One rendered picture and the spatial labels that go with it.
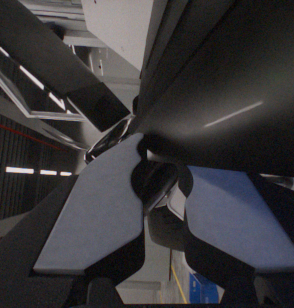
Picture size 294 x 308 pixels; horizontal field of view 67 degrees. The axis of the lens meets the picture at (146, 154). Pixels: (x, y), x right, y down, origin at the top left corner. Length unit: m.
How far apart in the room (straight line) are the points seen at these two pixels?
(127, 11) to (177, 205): 0.41
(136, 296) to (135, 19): 13.49
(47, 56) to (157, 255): 7.42
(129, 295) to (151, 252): 6.36
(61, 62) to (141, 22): 0.23
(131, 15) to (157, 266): 7.46
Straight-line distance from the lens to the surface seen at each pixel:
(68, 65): 0.37
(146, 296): 13.73
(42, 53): 0.35
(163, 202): 0.41
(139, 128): 0.16
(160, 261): 7.69
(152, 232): 0.52
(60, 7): 1.08
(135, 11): 0.54
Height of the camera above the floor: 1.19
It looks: 2 degrees down
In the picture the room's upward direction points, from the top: 86 degrees counter-clockwise
